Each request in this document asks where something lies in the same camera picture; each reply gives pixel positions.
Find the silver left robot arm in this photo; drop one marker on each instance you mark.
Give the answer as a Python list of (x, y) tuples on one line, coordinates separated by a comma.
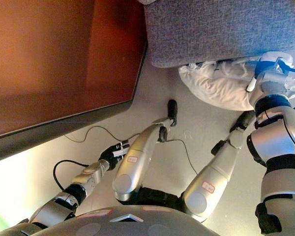
[(64, 199)]

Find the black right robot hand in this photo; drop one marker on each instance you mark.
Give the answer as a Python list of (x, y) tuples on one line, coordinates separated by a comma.
[(252, 84)]

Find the silver left robot leg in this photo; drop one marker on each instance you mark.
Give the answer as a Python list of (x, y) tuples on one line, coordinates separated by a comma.
[(135, 164)]

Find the grey fabric sofa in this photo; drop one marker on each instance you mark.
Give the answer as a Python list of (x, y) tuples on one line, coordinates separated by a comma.
[(223, 27)]

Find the black right robot foot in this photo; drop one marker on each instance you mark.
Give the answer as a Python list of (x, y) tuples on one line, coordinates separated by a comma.
[(245, 118)]

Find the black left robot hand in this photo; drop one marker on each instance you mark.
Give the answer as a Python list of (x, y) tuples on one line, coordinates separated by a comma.
[(110, 155)]

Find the black left robot foot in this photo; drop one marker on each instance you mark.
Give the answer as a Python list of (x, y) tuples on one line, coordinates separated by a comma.
[(172, 109)]

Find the light sofa cushion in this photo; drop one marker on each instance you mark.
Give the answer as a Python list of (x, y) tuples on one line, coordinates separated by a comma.
[(148, 1)]

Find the brown wooden coffee table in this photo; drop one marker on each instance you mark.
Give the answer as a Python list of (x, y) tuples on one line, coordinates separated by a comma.
[(59, 61)]

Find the grey robot torso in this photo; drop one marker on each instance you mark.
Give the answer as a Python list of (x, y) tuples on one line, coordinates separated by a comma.
[(127, 223)]

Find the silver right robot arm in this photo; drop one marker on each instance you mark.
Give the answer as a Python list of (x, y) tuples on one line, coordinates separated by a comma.
[(277, 147)]

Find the silver robot leg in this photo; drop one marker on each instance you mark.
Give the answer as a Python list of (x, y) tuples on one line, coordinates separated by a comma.
[(135, 164), (211, 179)]

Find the white pillow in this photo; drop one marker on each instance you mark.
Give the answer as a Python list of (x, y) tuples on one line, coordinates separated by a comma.
[(218, 91)]

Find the black robot foot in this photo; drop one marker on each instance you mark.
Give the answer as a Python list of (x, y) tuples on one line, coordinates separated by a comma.
[(245, 118), (172, 109)]

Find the silver right robot leg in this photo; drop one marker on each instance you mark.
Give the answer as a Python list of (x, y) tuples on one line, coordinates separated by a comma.
[(211, 179)]

